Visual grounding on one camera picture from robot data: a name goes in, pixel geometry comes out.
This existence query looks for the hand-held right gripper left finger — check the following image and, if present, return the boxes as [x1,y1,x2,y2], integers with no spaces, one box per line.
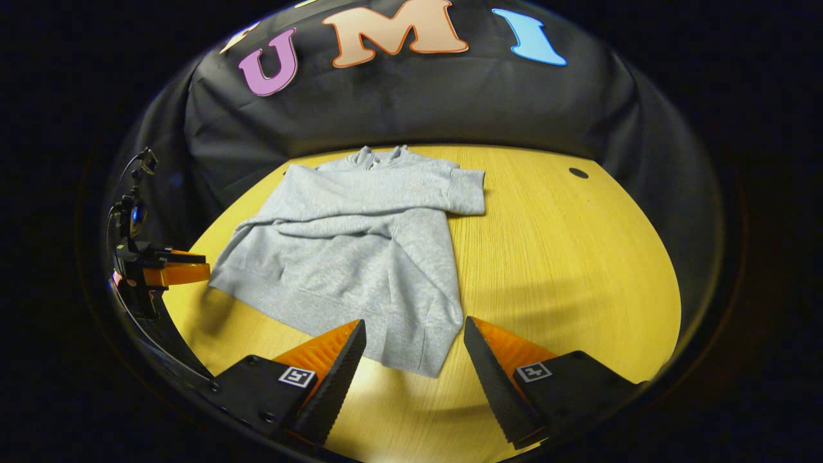
[207,319,367,446]

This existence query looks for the black backdrop cloth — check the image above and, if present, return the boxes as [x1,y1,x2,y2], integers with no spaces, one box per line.
[106,0,724,335]

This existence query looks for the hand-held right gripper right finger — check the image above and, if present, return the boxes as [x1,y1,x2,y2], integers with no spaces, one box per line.
[463,316,647,449]

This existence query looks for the grey zip-neck sweatshirt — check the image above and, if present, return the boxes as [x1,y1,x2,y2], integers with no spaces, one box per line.
[209,145,486,378]

